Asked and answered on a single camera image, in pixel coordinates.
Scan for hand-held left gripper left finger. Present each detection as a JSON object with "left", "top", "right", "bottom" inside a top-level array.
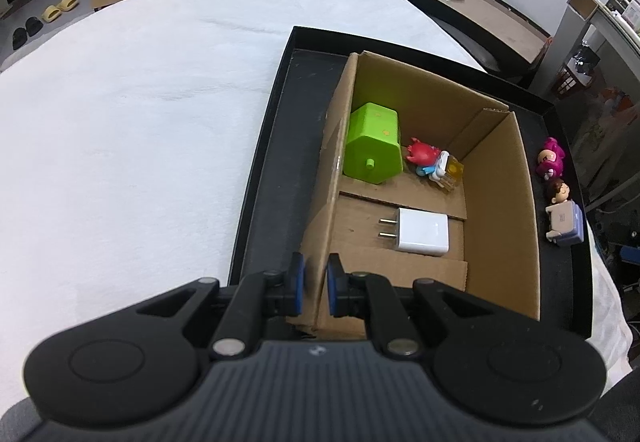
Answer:
[{"left": 136, "top": 252, "right": 306, "bottom": 358}]

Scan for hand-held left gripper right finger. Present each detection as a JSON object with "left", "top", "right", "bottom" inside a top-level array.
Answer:
[{"left": 326, "top": 253, "right": 493, "bottom": 357}]

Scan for white plug charger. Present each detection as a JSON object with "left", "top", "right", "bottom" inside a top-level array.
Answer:
[{"left": 376, "top": 207, "right": 450, "bottom": 257}]

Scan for green cube toy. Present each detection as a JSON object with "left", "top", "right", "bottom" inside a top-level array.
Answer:
[{"left": 342, "top": 102, "right": 405, "bottom": 185}]

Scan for small red crab figurine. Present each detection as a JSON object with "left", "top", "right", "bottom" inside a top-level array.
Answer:
[{"left": 405, "top": 137, "right": 464, "bottom": 193}]

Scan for black shallow tray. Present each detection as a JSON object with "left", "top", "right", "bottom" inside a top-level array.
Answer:
[{"left": 227, "top": 26, "right": 594, "bottom": 340}]

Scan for purple block doll figurine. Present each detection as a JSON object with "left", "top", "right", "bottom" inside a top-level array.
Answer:
[{"left": 544, "top": 179, "right": 585, "bottom": 248}]

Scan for pink monster figurine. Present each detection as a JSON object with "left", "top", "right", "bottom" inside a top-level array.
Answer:
[{"left": 536, "top": 136, "right": 567, "bottom": 180}]

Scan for black framed shallow box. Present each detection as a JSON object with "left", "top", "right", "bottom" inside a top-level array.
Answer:
[{"left": 391, "top": 0, "right": 551, "bottom": 79}]

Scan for red plastic basket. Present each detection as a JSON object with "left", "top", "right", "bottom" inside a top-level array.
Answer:
[{"left": 552, "top": 65, "right": 597, "bottom": 99}]

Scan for white desk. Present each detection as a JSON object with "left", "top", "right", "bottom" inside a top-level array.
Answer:
[{"left": 530, "top": 0, "right": 640, "bottom": 99}]

